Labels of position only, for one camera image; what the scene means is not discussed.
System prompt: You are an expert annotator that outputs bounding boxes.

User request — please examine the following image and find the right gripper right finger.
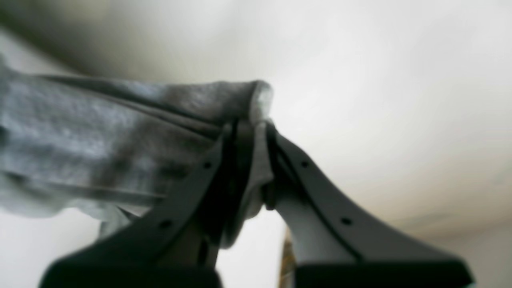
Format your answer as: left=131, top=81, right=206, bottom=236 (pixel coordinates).
left=266, top=124, right=475, bottom=288

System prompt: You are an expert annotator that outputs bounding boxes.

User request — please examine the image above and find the grey T-shirt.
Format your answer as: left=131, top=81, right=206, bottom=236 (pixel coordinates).
left=0, top=63, right=274, bottom=248

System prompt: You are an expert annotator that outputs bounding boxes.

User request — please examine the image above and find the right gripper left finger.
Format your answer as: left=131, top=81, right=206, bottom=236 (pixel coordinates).
left=40, top=120, right=255, bottom=288

